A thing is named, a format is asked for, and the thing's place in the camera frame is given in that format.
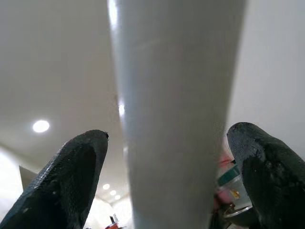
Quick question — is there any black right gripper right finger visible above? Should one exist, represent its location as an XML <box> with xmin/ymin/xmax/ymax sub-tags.
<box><xmin>226</xmin><ymin>122</ymin><xmax>305</xmax><ymax>229</ymax></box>

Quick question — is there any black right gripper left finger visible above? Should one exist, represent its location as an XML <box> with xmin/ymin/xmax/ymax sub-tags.
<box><xmin>0</xmin><ymin>129</ymin><xmax>110</xmax><ymax>229</ymax></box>

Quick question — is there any white plastic table leg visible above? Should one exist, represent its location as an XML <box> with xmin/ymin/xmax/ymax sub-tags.
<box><xmin>107</xmin><ymin>0</ymin><xmax>248</xmax><ymax>229</ymax></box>

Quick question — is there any clear jar green lid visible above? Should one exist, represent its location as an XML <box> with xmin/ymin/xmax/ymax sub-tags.
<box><xmin>217</xmin><ymin>164</ymin><xmax>250</xmax><ymax>208</ymax></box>

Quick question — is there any silver metal ring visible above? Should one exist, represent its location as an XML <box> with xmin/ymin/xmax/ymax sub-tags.
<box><xmin>221</xmin><ymin>202</ymin><xmax>254</xmax><ymax>220</ymax></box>

